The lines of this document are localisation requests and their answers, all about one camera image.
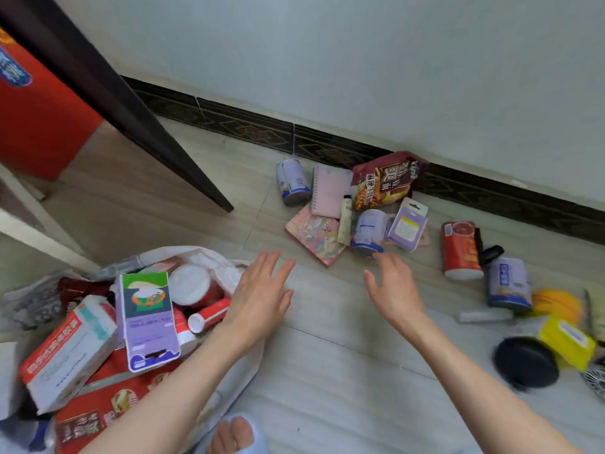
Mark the person's left hand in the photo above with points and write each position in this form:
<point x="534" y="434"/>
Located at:
<point x="257" y="304"/>

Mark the person's right hand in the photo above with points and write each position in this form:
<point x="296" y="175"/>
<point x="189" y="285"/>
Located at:
<point x="396" y="295"/>

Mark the person's right thumb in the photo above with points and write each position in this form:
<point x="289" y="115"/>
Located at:
<point x="370" y="283"/>

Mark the person's left thumb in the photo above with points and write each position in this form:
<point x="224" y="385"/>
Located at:
<point x="287" y="300"/>

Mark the person's right forearm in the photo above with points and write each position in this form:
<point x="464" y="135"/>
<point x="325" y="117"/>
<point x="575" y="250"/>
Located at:
<point x="477" y="387"/>

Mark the person's left forearm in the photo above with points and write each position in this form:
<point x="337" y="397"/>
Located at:
<point x="170" y="397"/>

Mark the blue and white can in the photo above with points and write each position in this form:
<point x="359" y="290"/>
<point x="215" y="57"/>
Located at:
<point x="369" y="231"/>
<point x="509" y="283"/>
<point x="293" y="181"/>

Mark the cream tube with black cap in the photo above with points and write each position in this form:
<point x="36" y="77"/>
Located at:
<point x="346" y="221"/>

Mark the colourful pink cartoon packet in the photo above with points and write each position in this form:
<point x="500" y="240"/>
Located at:
<point x="314" y="238"/>

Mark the purple blister pack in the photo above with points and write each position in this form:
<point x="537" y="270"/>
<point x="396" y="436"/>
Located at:
<point x="407" y="226"/>

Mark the red and white tube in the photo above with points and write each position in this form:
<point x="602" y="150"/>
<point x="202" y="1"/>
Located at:
<point x="210" y="315"/>

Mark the red can with white lid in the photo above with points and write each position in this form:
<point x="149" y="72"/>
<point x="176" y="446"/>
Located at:
<point x="194" y="286"/>

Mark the red can with white rim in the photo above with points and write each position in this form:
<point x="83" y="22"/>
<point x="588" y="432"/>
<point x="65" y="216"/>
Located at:
<point x="461" y="250"/>

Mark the white plastic bag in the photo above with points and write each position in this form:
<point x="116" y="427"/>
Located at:
<point x="198" y="260"/>

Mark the pink spiral notebook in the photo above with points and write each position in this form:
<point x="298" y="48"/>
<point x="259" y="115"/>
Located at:
<point x="331" y="191"/>

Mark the brown snack bag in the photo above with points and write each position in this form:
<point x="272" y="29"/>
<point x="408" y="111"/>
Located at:
<point x="387" y="182"/>

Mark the white stick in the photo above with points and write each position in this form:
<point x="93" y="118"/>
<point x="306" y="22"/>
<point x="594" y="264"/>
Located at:
<point x="484" y="316"/>

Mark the small black object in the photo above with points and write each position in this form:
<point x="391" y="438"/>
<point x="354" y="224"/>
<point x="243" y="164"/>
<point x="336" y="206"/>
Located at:
<point x="491" y="254"/>

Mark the light blue slipper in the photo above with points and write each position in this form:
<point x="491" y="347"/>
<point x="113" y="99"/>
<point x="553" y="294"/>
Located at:
<point x="257" y="432"/>

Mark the dark patterned baseboard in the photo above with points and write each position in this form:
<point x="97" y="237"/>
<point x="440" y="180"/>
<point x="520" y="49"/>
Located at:
<point x="331" y="148"/>

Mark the purple box with green picture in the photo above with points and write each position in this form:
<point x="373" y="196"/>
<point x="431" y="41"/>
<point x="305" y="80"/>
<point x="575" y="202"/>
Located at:
<point x="147" y="321"/>

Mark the person's foot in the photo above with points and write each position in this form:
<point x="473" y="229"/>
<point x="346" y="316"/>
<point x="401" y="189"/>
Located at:
<point x="234" y="437"/>

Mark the black round object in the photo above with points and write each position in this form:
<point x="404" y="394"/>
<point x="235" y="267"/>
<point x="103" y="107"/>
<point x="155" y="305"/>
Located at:
<point x="525" y="363"/>

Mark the orange ball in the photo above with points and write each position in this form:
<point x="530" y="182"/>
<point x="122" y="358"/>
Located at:
<point x="557" y="304"/>

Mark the yellow packet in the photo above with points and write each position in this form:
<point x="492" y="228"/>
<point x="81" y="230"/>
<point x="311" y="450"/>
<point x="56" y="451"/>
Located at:
<point x="567" y="342"/>

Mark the flat red food box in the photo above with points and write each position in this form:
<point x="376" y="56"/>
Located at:
<point x="108" y="406"/>

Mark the dark red packet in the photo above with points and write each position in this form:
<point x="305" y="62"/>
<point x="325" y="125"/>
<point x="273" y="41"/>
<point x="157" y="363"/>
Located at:
<point x="78" y="293"/>

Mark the white and red medicine box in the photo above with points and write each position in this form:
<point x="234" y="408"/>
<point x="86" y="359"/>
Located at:
<point x="66" y="354"/>

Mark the pale green object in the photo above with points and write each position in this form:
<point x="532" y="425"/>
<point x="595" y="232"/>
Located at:
<point x="596" y="314"/>

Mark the white handheld fan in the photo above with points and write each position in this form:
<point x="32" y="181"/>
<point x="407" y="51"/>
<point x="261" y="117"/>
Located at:
<point x="594" y="379"/>

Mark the dark brown door edge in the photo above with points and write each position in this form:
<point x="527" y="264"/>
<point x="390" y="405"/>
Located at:
<point x="118" y="94"/>

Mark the large red box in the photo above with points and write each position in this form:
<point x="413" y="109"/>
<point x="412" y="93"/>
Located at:
<point x="38" y="127"/>

